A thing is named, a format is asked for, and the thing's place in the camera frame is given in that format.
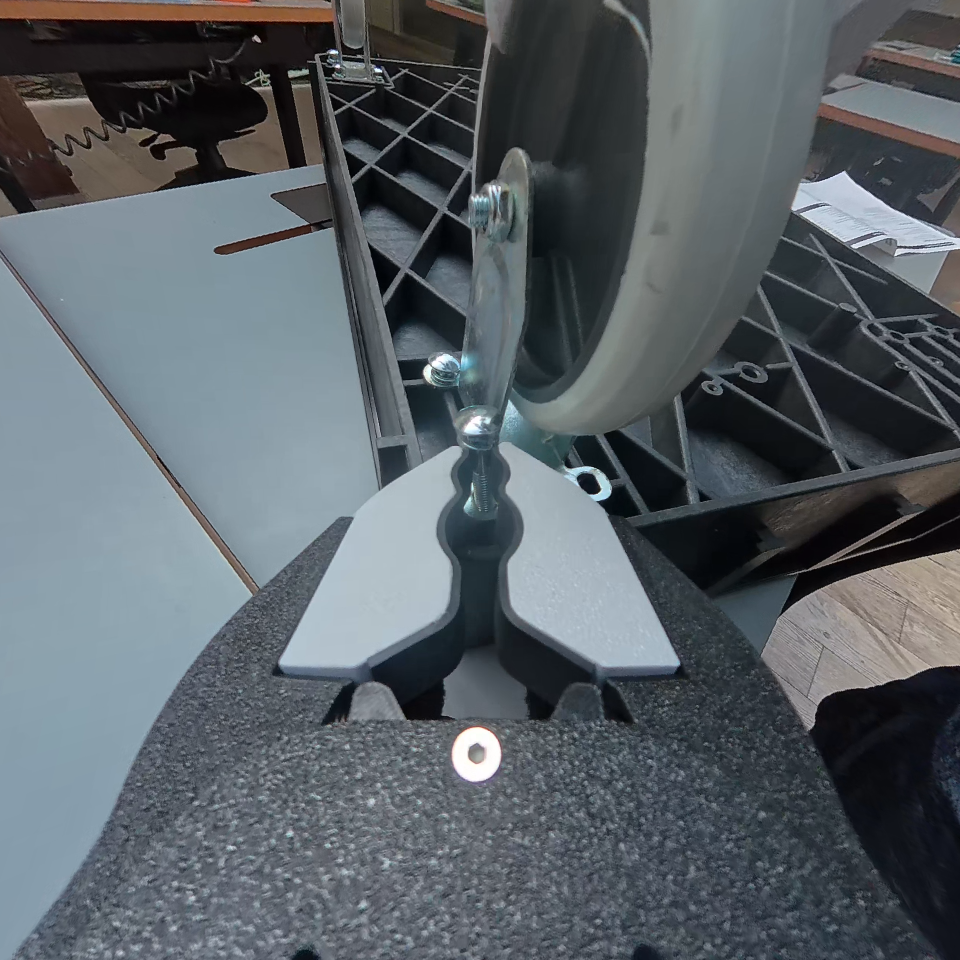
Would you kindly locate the person's dark trousers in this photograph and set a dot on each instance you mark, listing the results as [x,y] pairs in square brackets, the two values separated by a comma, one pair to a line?
[892,810]

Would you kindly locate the black plastic dolly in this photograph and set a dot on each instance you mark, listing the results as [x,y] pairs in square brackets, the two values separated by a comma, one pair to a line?
[787,420]

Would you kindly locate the grey caster wheel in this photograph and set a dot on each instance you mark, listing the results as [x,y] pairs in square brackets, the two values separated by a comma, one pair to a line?
[352,37]
[675,187]

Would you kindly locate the printed paper document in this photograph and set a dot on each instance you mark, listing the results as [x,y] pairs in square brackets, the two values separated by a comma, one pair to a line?
[862,217]

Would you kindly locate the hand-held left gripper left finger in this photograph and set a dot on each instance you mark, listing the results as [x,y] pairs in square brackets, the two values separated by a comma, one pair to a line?
[375,585]

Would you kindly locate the grey desk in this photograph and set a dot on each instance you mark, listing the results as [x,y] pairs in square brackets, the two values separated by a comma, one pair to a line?
[187,360]

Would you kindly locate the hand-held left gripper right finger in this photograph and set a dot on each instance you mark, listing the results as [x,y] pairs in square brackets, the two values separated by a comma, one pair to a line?
[585,585]

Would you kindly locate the silver bolt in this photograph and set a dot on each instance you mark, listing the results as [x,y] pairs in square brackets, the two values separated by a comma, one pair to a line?
[478,431]
[441,367]

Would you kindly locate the black office chair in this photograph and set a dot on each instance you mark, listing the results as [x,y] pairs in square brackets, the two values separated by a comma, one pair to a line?
[180,112]

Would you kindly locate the long wooden table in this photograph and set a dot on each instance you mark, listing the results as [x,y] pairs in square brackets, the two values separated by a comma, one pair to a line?
[892,112]
[915,60]
[150,11]

